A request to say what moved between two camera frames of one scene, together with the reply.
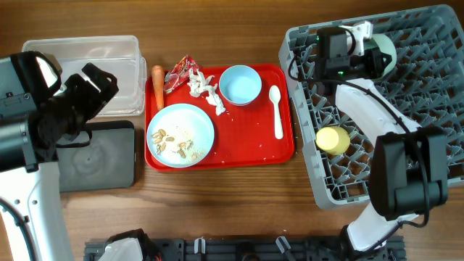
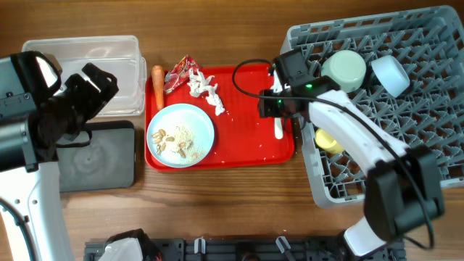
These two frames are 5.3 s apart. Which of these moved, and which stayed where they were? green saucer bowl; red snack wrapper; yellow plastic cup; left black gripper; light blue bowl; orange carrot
Moved: green saucer bowl; light blue bowl
Stayed: orange carrot; red snack wrapper; left black gripper; yellow plastic cup
